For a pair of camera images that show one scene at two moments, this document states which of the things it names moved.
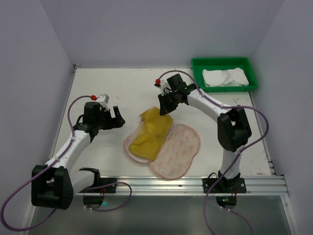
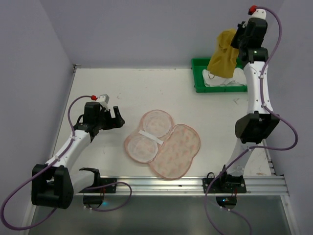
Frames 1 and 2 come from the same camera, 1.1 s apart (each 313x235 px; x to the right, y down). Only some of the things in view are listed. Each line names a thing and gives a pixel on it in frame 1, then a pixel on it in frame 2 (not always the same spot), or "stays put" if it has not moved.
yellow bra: (155, 127) -> (223, 61)
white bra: (234, 77) stays put
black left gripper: (112, 120) stays put
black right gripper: (168, 102) -> (236, 41)
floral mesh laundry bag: (179, 149) stays put
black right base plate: (225, 185) stays put
